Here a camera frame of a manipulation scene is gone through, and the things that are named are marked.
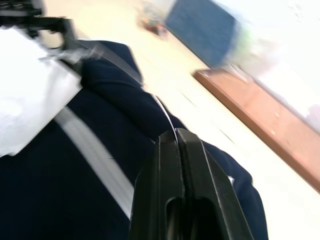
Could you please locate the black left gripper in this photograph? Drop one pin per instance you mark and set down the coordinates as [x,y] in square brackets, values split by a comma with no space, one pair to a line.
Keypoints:
[17,7]

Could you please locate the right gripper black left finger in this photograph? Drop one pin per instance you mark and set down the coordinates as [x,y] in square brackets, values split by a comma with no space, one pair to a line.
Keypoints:
[157,190]

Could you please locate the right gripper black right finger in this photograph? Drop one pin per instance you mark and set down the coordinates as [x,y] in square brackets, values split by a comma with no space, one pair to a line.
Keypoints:
[210,200]

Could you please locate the navy and white jacket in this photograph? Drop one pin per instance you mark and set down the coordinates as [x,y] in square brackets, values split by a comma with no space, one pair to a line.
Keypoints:
[75,150]

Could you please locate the colourful small clutter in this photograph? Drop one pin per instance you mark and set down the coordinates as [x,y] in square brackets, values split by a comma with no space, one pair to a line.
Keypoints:
[152,20]

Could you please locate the brown wooden board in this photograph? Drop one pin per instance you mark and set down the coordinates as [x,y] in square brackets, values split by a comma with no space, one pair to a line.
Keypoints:
[265,117]

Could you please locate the blue panel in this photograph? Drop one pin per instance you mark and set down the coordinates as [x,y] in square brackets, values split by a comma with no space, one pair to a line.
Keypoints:
[202,27]

